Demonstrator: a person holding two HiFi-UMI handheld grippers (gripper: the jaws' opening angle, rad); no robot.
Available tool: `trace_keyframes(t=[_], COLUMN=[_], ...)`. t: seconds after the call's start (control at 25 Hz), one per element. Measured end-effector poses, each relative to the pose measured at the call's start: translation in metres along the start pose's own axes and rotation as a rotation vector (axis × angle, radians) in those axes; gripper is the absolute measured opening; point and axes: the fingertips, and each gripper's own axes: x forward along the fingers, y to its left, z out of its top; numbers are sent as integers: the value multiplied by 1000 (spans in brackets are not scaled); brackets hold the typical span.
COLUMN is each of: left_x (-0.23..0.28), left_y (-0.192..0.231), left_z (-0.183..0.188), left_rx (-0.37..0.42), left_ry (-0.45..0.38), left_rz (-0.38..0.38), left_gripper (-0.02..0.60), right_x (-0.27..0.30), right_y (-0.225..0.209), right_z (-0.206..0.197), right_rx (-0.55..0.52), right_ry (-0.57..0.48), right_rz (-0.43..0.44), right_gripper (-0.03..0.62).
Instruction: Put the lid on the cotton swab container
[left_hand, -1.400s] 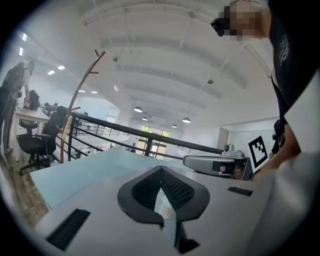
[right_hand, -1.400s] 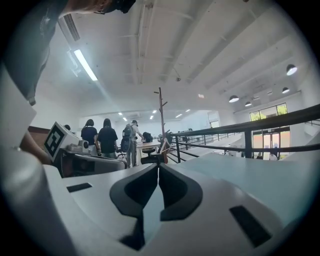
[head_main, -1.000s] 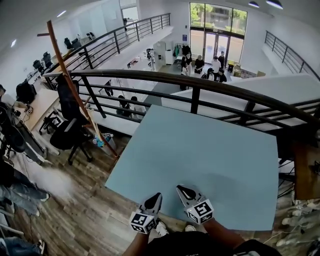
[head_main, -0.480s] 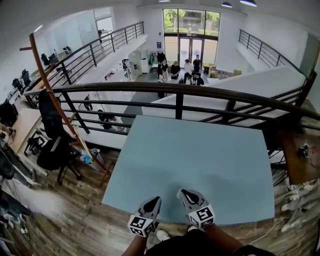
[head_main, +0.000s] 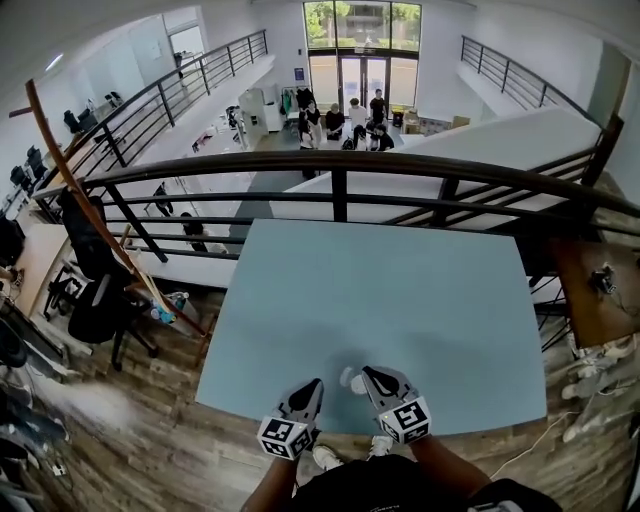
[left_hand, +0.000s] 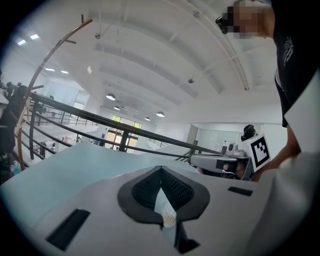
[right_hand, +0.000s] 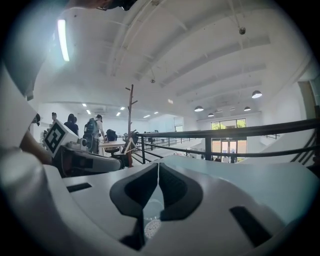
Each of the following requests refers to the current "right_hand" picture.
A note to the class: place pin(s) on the head-worn camera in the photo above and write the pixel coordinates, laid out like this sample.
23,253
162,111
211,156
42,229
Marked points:
125,3

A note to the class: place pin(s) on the wooden clothes hanger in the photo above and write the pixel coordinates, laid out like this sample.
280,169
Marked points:
125,149

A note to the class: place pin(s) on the long ceiling light strip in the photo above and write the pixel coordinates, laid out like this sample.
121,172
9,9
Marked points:
63,40

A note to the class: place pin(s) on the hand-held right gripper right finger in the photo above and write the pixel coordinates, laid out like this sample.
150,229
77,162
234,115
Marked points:
212,200

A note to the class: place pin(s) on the black metal railing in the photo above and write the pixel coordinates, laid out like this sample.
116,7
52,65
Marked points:
208,147

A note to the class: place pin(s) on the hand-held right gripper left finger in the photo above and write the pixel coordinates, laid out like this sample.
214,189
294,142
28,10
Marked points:
100,190

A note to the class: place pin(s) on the person's left forearm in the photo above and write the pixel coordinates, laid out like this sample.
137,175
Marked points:
35,147

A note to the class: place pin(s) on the wooden coat rack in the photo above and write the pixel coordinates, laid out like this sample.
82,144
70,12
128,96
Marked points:
130,112

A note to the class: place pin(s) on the glass entrance doors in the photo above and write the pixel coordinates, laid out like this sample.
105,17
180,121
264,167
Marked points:
228,125

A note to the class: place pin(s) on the clear jar with white lid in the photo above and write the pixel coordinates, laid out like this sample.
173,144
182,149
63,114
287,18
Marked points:
151,228

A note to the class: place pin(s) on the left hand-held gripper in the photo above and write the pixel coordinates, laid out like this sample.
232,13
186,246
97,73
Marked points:
56,138

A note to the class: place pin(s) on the black backpack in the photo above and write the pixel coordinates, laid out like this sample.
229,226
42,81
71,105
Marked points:
111,135

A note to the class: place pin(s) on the round ceiling sensor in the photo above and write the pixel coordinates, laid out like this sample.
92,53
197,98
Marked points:
242,30
152,81

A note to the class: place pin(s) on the light wooden desk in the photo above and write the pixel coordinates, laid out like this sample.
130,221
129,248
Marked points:
112,143

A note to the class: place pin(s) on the black pendant lamp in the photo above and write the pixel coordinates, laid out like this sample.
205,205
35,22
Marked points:
198,109
211,115
247,109
256,94

